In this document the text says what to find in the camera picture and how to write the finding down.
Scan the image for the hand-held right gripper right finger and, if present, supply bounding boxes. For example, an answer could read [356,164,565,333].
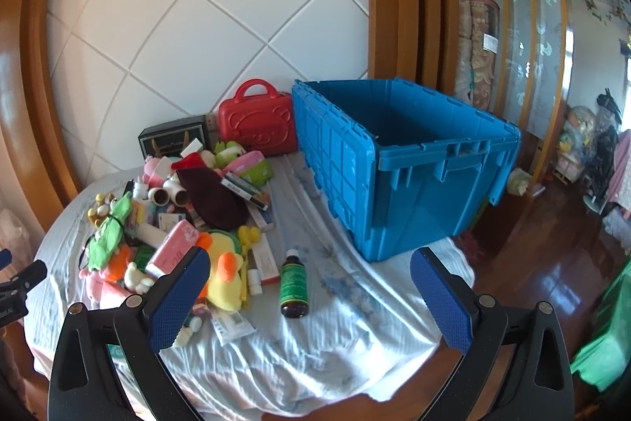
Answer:
[411,246,575,421]

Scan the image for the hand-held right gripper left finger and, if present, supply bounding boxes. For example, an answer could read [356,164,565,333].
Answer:
[47,246,213,421]

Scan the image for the yellow duck plush green hood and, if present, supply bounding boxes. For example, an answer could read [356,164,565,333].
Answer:
[196,228,247,311]

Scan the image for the white red medicine box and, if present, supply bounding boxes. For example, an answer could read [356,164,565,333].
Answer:
[246,238,279,286]

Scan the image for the brown bottle green label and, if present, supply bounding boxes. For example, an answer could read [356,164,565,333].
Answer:
[280,248,310,320]

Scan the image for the blue plastic crate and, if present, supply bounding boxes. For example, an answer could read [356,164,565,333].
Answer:
[291,77,522,263]

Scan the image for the small white plush toy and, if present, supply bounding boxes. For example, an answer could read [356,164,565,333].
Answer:
[123,262,155,294]

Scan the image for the white printed sachet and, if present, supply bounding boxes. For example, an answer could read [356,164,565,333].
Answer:
[209,307,257,345]

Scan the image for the pink tissue pack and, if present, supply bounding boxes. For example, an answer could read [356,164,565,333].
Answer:
[145,219,200,279]

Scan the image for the green frog plush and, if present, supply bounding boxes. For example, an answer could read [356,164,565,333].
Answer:
[81,194,134,269]

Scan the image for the small yellow white figurines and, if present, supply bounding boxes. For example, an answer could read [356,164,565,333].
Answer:
[88,193,119,225]

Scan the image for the dark brown pouch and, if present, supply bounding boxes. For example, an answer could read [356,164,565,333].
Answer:
[176,167,250,232]

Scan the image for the white tube-shaped toy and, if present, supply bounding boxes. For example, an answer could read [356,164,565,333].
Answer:
[148,179,190,207]

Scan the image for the dark striped narrow box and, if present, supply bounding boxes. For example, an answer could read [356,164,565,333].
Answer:
[219,172,271,211]

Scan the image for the pink plush toy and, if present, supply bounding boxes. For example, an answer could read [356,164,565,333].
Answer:
[143,156,173,187]

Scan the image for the light blue printed tablecloth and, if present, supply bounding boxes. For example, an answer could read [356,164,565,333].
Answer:
[24,152,474,402]

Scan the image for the red plush toy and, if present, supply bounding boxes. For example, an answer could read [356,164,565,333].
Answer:
[172,153,208,172]

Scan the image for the pale stuffed toy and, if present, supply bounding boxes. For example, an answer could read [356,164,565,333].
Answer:
[508,168,533,197]

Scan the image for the pink green wipes pack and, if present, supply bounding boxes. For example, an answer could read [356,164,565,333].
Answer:
[231,151,274,184]

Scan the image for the green apple plush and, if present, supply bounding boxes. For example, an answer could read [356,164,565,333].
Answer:
[214,140,247,168]

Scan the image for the black gift box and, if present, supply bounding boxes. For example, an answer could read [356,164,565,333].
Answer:
[138,115,208,158]

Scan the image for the green cloth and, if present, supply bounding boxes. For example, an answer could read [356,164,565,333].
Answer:
[569,253,631,395]

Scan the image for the red bear carry case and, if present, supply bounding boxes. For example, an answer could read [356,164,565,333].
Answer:
[218,79,298,157]

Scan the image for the pile of bags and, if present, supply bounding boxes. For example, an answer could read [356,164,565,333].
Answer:
[557,90,622,215]

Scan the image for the rolled patterned carpet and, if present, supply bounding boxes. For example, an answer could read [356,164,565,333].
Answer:
[458,0,501,111]

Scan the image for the wooden lattice glass screen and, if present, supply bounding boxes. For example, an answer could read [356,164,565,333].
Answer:
[466,0,575,140]

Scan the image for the wooden wall arch frame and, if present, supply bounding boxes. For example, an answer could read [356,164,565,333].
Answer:
[0,0,461,234]

